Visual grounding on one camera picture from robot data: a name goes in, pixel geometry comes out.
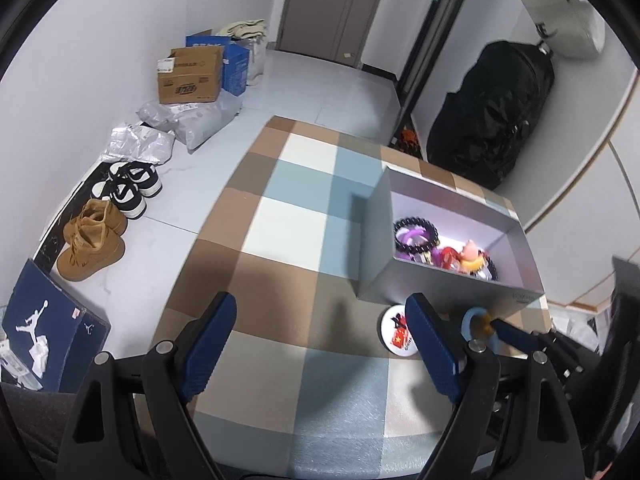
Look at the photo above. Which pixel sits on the black and white sneaker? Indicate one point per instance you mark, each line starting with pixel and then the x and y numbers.
pixel 137 177
pixel 120 197

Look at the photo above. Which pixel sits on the grey door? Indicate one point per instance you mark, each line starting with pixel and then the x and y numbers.
pixel 320 10

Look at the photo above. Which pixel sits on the brown suede boot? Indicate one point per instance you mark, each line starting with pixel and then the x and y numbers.
pixel 97 220
pixel 87 257

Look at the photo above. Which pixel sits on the white hanging bag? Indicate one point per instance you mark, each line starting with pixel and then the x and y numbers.
pixel 565 15

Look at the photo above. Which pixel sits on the red round badge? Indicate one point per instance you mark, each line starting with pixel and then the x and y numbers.
pixel 450 256

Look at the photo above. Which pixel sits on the white wardrobe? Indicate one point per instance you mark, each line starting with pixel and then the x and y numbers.
pixel 590 210

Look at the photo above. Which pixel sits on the black tripod stand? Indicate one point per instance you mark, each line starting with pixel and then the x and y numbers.
pixel 430 45

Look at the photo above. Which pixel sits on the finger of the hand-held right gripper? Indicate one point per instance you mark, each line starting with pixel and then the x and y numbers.
pixel 515 335

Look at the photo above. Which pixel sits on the white round badge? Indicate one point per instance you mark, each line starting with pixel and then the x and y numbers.
pixel 395 332

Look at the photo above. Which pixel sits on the grey cardboard box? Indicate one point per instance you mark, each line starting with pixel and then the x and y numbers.
pixel 450 290

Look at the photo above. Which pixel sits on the navy shoe box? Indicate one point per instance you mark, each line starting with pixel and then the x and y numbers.
pixel 50 310

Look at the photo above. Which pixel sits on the cream canvas bag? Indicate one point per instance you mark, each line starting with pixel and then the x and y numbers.
pixel 250 30

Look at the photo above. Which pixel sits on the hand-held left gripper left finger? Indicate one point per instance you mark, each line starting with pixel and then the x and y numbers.
pixel 210 350

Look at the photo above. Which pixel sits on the black backpack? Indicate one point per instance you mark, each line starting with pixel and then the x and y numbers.
pixel 490 120

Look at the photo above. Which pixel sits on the checked tablecloth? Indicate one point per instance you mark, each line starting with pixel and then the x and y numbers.
pixel 280 270

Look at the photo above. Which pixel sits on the blue cardboard box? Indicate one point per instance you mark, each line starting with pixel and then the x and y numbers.
pixel 235 67

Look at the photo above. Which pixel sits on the person's leg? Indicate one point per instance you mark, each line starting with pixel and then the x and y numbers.
pixel 30 425

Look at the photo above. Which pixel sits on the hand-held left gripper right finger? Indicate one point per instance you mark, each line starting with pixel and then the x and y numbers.
pixel 432 350

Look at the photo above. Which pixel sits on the brown cardboard box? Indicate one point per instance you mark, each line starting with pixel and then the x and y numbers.
pixel 190 82

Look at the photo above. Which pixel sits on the crumpled white plastic bag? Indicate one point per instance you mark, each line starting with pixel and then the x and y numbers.
pixel 157 112
pixel 145 145

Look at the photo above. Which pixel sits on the orange and black tool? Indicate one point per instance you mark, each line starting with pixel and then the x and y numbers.
pixel 407 139

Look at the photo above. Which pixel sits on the grey plastic mailing bag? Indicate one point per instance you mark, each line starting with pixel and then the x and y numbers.
pixel 205 122

